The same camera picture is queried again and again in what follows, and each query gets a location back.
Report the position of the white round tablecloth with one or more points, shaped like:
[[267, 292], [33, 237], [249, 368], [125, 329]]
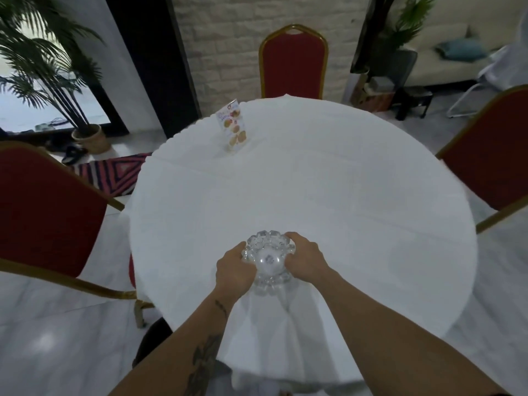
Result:
[[330, 181]]

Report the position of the white metal chair frame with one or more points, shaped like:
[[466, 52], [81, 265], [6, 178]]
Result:
[[474, 92]]

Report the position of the printed menu card stand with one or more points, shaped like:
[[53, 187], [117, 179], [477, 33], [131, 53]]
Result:
[[233, 126]]

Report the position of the beige sofa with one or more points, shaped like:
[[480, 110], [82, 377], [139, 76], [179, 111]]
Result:
[[449, 28]]

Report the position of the person's left hand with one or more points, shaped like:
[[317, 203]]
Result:
[[233, 272]]

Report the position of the person's right thumb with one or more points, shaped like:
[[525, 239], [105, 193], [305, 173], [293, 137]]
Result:
[[295, 237]]

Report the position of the woven tan plant pot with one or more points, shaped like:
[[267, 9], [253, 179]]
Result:
[[93, 139]]

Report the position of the clear cut glass bowl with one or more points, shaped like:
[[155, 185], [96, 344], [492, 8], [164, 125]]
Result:
[[269, 259]]

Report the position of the dark grey plant pot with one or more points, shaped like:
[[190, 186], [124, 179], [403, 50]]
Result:
[[396, 63]]

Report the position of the dark sandals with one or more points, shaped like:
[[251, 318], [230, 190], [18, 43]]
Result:
[[74, 154]]

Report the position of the person's left thumb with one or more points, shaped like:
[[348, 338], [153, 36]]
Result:
[[237, 250]]

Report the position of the person's right hand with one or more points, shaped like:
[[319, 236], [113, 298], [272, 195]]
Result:
[[307, 259]]

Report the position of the brown cardboard box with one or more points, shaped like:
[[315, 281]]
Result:
[[373, 96]]

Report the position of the small green fern plant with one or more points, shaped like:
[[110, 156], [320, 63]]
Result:
[[410, 18]]

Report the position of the blue cushion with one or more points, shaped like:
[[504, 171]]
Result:
[[462, 49]]

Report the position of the striped red and navy rug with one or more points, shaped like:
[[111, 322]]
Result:
[[113, 173]]

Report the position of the red gold-framed banquet chair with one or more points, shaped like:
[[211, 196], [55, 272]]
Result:
[[293, 61], [491, 160], [45, 210]]

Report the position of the black low stool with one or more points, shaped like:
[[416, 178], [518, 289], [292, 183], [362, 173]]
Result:
[[413, 101]]

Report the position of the person's left forearm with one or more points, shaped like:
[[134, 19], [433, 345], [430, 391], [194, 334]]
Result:
[[194, 346]]

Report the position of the tall green palm plant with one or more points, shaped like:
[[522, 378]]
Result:
[[45, 57]]

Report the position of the person's right forearm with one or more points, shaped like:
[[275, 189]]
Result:
[[392, 338]]

